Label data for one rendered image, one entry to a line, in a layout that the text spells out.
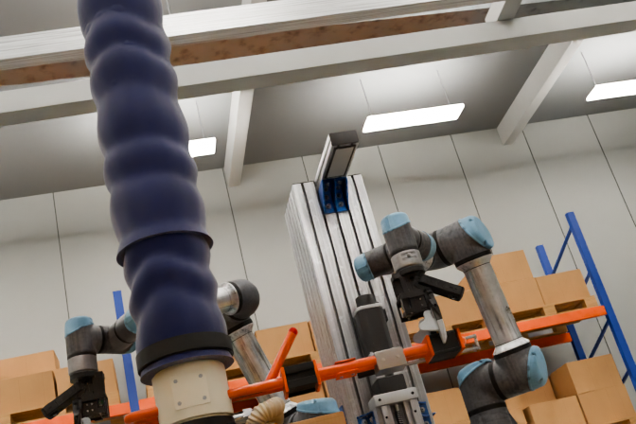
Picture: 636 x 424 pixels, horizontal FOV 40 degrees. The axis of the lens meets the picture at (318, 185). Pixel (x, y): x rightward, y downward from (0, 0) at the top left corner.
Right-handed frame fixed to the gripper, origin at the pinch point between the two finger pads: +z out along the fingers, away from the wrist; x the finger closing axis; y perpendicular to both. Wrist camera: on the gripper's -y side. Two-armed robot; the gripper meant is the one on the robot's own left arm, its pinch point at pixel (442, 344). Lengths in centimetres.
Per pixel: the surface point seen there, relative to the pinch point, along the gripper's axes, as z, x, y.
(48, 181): -509, -788, 203
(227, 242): -400, -840, 0
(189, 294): -23, 9, 56
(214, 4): -504, -492, -19
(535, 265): -293, -876, -395
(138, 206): -46, 12, 64
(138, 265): -33, 8, 67
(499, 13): -202, -157, -127
